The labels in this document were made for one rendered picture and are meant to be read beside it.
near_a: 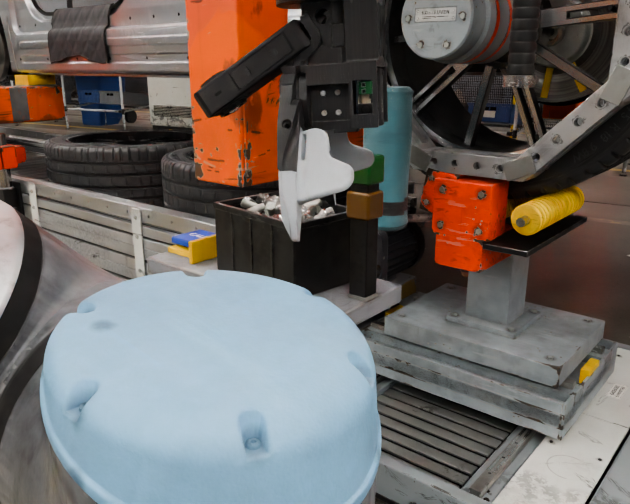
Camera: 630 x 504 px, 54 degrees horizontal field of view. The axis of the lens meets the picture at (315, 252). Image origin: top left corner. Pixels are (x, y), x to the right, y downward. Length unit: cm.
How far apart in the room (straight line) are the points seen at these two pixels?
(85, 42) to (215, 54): 144
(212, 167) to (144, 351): 117
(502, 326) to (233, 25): 85
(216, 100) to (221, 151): 85
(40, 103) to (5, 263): 292
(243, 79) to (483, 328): 98
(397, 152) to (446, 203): 15
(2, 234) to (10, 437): 11
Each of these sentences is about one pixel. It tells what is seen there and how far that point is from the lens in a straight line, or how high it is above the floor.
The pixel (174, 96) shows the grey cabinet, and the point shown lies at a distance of 724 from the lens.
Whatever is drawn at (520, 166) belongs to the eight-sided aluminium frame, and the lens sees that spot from 115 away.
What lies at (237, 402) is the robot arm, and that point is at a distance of 24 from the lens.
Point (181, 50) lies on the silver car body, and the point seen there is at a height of 82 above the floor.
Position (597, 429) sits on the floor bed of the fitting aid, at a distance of 141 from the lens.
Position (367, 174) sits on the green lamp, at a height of 64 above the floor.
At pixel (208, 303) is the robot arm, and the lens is 31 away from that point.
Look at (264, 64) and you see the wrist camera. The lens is 54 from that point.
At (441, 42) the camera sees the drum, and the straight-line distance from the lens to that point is 105.
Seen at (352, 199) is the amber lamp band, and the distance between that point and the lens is 87.
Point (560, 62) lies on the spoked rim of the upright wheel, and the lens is 124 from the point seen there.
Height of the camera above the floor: 78
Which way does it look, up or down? 17 degrees down
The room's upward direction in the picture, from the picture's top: straight up
